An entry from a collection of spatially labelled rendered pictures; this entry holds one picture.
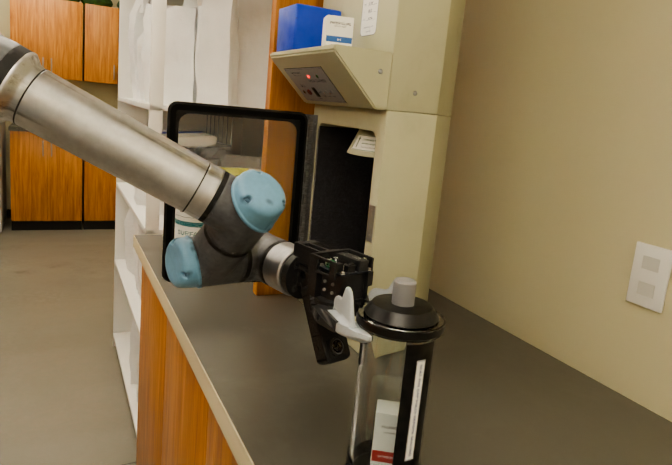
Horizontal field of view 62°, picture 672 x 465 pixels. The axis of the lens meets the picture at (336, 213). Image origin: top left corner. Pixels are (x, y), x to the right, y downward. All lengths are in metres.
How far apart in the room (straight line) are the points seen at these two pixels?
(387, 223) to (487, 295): 0.48
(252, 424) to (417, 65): 0.66
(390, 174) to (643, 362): 0.58
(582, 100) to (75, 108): 0.95
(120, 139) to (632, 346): 0.95
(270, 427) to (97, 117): 0.49
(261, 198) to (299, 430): 0.36
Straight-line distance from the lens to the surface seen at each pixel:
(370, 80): 1.00
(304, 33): 1.17
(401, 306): 0.68
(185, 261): 0.81
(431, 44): 1.07
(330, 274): 0.73
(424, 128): 1.07
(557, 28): 1.35
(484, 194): 1.45
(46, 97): 0.74
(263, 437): 0.86
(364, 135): 1.15
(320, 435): 0.87
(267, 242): 0.87
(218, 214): 0.73
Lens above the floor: 1.41
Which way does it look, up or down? 11 degrees down
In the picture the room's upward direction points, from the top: 5 degrees clockwise
